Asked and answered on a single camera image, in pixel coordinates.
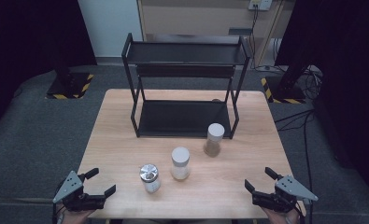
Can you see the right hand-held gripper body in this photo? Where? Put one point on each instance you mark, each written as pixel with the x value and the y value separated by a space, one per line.
pixel 275 200

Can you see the small brown round object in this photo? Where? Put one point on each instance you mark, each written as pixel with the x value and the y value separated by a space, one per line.
pixel 216 100

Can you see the white-lid jar with brown powder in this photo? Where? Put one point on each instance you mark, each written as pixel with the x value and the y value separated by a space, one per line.
pixel 215 137

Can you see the person's right hand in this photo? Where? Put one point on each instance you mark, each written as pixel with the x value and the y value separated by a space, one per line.
pixel 281 218

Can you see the silver-lid glass spice jar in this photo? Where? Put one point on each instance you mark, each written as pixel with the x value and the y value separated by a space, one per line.
pixel 150 177

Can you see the black metal two-tier rack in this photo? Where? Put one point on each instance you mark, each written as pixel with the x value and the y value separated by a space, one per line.
pixel 182 118

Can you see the black stand with striped base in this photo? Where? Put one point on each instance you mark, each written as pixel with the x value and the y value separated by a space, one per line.
pixel 68 87
pixel 286 91

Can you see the beige wooden cabinet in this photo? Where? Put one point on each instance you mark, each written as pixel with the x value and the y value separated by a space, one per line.
pixel 197 18

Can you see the person's left hand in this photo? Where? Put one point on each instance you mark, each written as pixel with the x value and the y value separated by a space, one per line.
pixel 74 217

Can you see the dark curtain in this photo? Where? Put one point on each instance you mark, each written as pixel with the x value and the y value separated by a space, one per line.
pixel 32 37
pixel 347 46

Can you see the white-lid jar with white powder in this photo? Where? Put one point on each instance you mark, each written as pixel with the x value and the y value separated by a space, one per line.
pixel 180 161

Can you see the white wall socket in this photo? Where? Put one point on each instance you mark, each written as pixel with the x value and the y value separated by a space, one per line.
pixel 260 4

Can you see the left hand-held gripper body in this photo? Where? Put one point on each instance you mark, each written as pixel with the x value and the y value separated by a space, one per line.
pixel 79 200

